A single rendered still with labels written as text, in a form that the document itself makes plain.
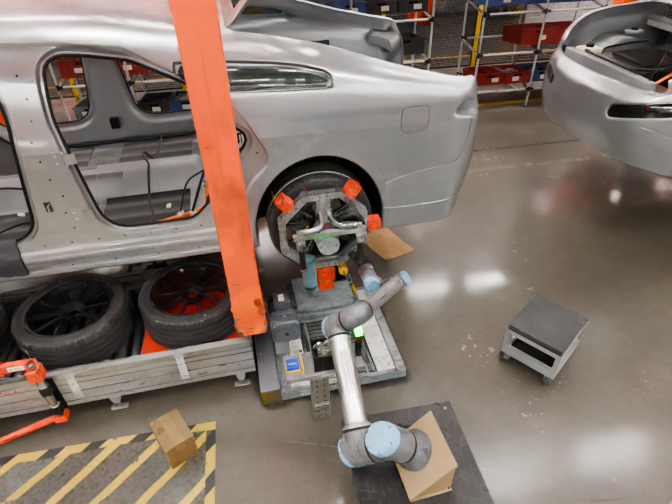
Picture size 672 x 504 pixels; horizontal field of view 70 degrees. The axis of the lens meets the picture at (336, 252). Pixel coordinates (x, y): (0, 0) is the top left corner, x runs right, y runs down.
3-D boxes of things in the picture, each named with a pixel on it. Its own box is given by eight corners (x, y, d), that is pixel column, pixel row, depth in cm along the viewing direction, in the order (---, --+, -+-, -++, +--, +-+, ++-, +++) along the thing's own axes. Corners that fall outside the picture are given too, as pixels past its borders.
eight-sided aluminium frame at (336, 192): (364, 255, 320) (365, 182, 287) (366, 261, 315) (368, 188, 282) (282, 267, 312) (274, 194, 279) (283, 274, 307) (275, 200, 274)
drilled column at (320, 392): (327, 402, 298) (325, 357, 272) (330, 416, 290) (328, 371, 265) (311, 405, 296) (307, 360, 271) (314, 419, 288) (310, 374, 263)
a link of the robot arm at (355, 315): (353, 305, 237) (406, 266, 293) (335, 314, 244) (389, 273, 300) (365, 326, 237) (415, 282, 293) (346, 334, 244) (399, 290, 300)
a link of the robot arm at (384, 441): (416, 460, 214) (391, 452, 204) (386, 466, 223) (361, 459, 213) (414, 425, 223) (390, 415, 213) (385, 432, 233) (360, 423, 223)
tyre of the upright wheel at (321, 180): (340, 254, 349) (379, 175, 316) (347, 274, 330) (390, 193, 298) (251, 235, 322) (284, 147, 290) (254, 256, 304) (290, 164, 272)
